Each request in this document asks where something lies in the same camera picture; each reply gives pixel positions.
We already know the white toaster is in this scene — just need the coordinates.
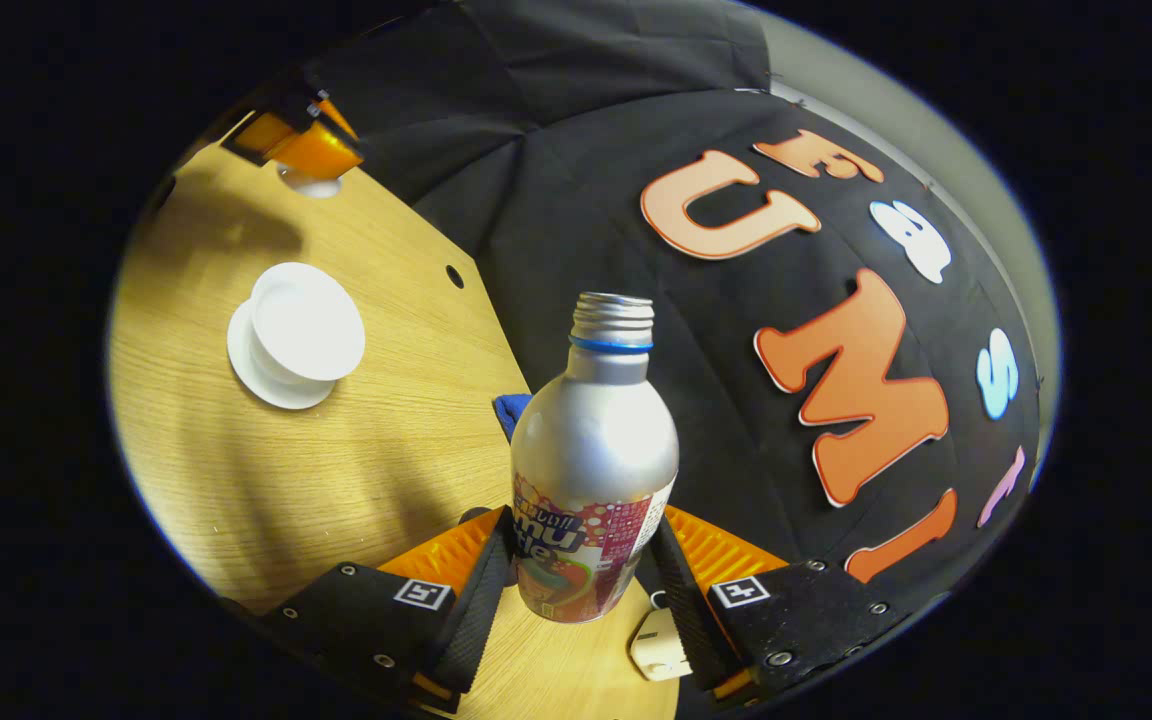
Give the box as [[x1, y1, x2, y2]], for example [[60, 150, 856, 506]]
[[629, 605, 695, 683]]

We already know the white saucer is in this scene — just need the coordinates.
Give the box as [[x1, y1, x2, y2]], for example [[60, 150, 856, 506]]
[[227, 300, 337, 411]]

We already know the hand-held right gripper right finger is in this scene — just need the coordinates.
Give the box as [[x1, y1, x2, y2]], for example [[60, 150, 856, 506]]
[[649, 505, 949, 708]]

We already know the silver water bottle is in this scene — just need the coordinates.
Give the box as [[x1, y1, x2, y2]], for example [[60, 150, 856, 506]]
[[510, 292, 680, 624]]

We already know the blue cloth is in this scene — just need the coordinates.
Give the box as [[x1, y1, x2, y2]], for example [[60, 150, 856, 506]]
[[492, 393, 535, 442]]

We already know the white teacup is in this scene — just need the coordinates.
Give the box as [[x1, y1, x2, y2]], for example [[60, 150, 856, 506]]
[[249, 262, 367, 387]]

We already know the black backdrop cloth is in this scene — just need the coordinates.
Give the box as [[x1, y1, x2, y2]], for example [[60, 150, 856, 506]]
[[301, 0, 1042, 601]]

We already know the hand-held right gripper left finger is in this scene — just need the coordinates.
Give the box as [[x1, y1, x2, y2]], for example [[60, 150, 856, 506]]
[[261, 506, 517, 714]]

